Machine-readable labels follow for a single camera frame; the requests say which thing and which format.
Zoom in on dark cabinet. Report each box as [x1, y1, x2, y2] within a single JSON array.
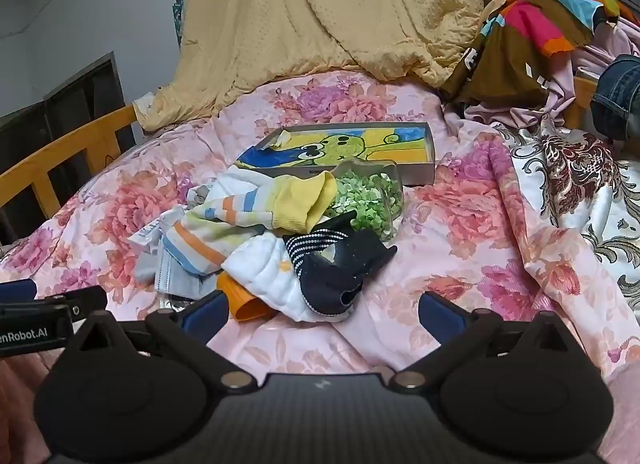
[[1, 52, 125, 245]]

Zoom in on brown multicolour garment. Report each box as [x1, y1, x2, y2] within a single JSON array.
[[439, 0, 634, 108]]

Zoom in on white maroon floral blanket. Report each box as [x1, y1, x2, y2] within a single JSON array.
[[494, 120, 639, 312]]

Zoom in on orange cup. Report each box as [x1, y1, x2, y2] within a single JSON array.
[[217, 272, 277, 322]]

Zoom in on pink floral bed sheet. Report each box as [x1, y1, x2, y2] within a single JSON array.
[[1, 72, 639, 463]]

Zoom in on grey face mask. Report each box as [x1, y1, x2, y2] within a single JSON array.
[[134, 251, 217, 300]]

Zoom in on yellow dotted quilt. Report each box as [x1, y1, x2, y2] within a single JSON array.
[[139, 0, 484, 132]]

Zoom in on white baby garment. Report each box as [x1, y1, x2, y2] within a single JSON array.
[[221, 232, 350, 323]]

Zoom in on blue jeans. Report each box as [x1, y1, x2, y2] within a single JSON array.
[[590, 54, 640, 141]]

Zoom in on wooden bed frame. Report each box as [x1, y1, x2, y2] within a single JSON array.
[[0, 105, 137, 218]]

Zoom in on white cotton swab box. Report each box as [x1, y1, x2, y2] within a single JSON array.
[[127, 205, 186, 253]]

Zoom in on glass jar of green stars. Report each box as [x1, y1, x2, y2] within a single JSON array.
[[326, 158, 404, 241]]

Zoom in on grey tray with cartoon lining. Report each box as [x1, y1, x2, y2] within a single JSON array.
[[236, 121, 435, 187]]

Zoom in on navy striped sock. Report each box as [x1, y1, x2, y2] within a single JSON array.
[[283, 210, 397, 317]]

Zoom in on striped pastel towel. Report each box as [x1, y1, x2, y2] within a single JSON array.
[[163, 171, 337, 276]]

